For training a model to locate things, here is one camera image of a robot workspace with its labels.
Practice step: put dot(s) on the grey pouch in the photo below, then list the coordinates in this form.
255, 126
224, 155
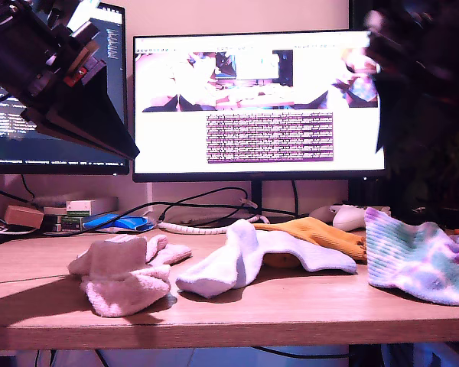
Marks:
57, 199

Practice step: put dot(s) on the white upright strip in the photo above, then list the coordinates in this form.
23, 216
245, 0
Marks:
149, 195

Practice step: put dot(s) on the white game controller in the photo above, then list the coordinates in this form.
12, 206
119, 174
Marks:
348, 219

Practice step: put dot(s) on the white box with green label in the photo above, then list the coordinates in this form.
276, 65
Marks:
78, 208

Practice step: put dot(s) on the stack of green boxes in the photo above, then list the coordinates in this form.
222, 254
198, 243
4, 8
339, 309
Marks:
70, 223

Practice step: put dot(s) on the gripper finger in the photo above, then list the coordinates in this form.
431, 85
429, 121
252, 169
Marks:
394, 107

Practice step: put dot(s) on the dark monitor with code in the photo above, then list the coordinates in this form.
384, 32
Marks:
116, 38

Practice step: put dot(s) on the black monitor stand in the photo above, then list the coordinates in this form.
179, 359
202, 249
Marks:
256, 191

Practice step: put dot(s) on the white lavender sock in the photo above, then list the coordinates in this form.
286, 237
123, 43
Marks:
222, 267

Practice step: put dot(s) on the orange sock with frilled cuff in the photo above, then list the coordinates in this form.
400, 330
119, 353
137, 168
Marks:
321, 233

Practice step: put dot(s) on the arm camera box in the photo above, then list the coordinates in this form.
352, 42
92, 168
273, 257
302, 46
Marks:
378, 25
84, 11

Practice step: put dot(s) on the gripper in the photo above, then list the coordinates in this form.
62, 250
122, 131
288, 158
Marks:
27, 69

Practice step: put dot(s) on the tie-dye sock with lettering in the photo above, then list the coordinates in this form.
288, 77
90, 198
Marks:
405, 260

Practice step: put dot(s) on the black table frame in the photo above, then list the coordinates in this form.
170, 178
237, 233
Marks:
365, 357

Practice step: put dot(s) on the pink fluffy sock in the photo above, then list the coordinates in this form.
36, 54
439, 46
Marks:
126, 294
114, 254

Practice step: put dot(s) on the blue packet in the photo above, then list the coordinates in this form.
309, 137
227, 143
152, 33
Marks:
114, 222

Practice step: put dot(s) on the large monitor with white screen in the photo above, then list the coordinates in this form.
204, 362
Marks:
168, 145

